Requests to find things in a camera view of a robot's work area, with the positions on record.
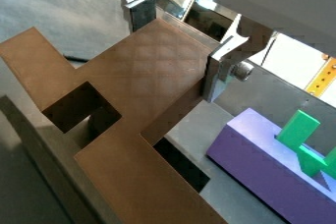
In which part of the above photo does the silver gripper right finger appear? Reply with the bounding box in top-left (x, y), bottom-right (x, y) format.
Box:
top-left (202, 15), bottom-right (273, 102)

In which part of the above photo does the brown T-shaped block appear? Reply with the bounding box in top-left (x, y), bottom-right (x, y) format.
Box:
top-left (0, 19), bottom-right (225, 224)

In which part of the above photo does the green U-shaped block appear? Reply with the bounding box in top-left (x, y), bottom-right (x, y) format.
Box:
top-left (274, 109), bottom-right (336, 181)

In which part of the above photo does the purple base block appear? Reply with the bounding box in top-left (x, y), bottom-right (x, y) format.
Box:
top-left (208, 109), bottom-right (336, 224)

